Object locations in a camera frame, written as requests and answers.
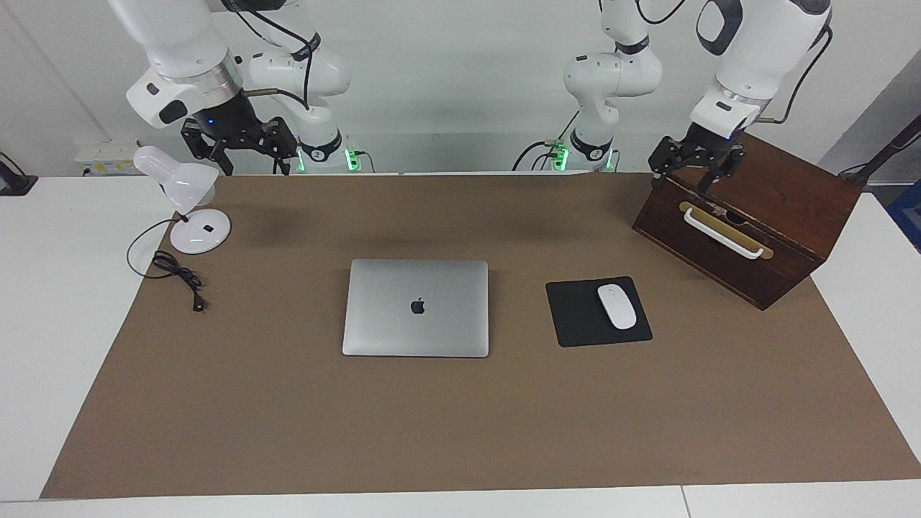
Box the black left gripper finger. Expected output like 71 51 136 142
648 137 684 189
697 153 744 195

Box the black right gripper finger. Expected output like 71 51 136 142
181 122 235 177
270 119 299 176

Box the grey aluminium laptop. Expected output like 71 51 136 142
342 259 490 359

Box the white desk lamp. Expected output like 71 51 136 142
132 145 232 255

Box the dark brown wooden box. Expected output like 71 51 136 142
632 117 863 312

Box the white power strip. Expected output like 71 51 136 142
74 140 139 177

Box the white computer mouse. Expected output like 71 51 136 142
596 283 638 331

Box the black stand pole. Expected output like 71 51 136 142
838 114 921 189

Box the black mouse pad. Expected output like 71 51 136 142
545 276 654 348

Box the black desk clamp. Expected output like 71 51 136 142
0 151 38 196

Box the blue crate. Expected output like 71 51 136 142
886 180 921 254

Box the brown table mat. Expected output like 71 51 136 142
40 173 921 499

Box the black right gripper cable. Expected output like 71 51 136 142
223 0 317 110

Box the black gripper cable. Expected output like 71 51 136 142
756 25 835 124
223 0 317 110

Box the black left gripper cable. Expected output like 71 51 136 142
756 25 835 124

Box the white box handle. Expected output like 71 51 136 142
682 207 765 260

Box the black lamp power cable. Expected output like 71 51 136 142
127 218 209 314

